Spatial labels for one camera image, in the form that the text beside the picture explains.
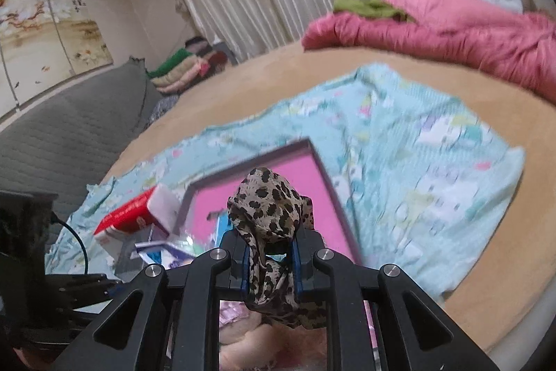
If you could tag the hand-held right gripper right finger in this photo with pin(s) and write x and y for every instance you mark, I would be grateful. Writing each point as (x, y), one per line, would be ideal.
(297, 266)

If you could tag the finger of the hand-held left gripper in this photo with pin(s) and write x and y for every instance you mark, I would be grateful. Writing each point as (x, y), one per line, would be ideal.
(87, 288)

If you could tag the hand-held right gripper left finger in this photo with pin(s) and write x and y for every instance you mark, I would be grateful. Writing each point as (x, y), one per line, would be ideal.
(245, 266)

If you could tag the leopard print scarf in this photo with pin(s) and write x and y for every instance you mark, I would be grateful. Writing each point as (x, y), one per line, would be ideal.
(265, 197)

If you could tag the beige teddy bear pink dress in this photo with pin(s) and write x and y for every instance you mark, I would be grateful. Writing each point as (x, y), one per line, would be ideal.
(252, 342)

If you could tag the pink gift box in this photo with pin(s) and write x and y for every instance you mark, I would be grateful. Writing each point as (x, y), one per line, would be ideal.
(299, 175)

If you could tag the white purple printed packet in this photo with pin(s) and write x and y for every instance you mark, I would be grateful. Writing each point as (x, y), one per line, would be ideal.
(160, 253)

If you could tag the red white tissue box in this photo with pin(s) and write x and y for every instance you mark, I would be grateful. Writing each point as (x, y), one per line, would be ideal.
(130, 210)

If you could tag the grey quilted headboard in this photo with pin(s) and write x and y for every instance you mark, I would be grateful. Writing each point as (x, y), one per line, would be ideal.
(65, 136)

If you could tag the cartoon cat printed blanket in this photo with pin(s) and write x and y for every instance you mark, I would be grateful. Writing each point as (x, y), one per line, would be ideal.
(412, 179)

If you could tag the dark floral cloth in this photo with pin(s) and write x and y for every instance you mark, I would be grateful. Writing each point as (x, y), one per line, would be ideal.
(163, 110)

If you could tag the pink folded blanket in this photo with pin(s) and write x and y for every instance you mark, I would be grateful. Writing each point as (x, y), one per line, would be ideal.
(186, 83)

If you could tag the tan bed sheet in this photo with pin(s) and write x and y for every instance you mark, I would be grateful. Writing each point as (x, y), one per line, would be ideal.
(282, 71)

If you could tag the dark red cloth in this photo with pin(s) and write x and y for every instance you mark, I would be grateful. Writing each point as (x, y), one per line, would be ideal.
(216, 61)

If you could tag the green folded blanket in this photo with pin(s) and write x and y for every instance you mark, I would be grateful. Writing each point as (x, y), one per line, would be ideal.
(169, 62)

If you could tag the green garment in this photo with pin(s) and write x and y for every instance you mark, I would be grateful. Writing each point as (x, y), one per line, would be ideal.
(369, 8)

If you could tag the pink quilt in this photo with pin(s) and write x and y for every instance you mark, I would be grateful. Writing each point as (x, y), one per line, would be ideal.
(456, 32)

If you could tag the flower wall painting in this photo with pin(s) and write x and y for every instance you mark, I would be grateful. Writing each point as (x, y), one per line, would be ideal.
(52, 27)

